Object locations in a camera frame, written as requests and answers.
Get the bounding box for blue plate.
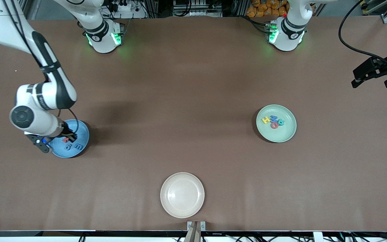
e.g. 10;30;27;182
48;119;90;158

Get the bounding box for green plate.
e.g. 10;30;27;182
256;104;297;143

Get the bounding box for orange bags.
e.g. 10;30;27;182
246;0;290;18

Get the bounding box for beige plate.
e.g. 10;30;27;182
160;172;205;218

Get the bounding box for white power strip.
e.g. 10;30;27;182
108;0;147;19

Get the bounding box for grey equipment rack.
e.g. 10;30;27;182
173;0;223;17

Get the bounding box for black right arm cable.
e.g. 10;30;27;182
0;0;79;135

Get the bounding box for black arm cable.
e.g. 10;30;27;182
0;0;79;135
338;0;387;67

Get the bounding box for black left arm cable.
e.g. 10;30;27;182
338;0;387;67

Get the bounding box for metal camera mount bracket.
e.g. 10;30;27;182
187;221;206;242

